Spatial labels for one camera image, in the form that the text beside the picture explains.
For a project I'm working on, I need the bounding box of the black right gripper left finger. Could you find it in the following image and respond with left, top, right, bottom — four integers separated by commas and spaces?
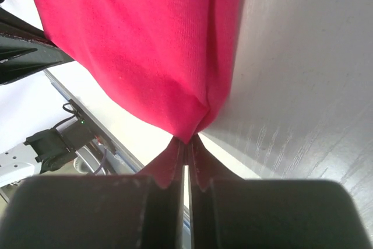
1, 138, 184, 248

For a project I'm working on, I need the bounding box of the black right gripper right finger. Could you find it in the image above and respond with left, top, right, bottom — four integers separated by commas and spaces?
186, 135, 372, 248

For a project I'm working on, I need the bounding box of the pink t shirt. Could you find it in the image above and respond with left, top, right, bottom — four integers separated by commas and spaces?
19, 0, 251, 145

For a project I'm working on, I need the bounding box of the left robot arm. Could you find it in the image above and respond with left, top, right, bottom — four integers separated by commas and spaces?
1, 9, 98, 187

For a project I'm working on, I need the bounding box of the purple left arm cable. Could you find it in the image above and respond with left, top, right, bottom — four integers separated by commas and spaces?
93, 146, 108, 176

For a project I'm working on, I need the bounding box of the aluminium mounting rail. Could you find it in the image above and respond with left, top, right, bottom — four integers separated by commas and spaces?
44, 70, 144, 174

